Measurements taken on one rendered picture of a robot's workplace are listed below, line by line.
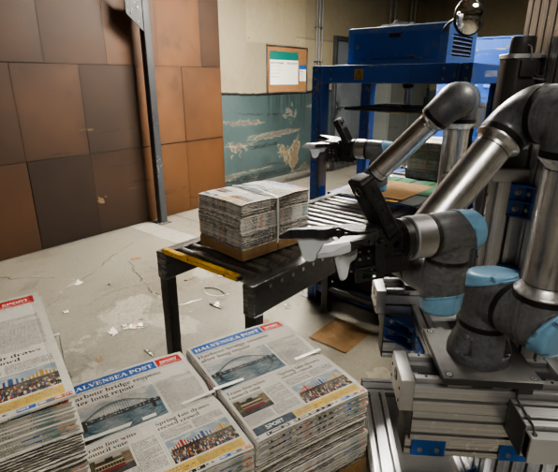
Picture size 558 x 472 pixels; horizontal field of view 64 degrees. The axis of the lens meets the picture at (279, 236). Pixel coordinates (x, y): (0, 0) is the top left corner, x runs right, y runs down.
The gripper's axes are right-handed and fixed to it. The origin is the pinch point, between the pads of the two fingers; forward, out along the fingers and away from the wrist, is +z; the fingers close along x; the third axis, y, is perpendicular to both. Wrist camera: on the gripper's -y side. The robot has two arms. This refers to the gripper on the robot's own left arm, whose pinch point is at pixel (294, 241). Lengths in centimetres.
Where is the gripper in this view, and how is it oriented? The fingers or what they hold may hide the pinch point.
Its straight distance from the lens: 68.4
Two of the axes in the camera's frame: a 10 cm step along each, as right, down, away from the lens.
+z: -9.3, 1.2, -3.4
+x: -3.5, -1.8, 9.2
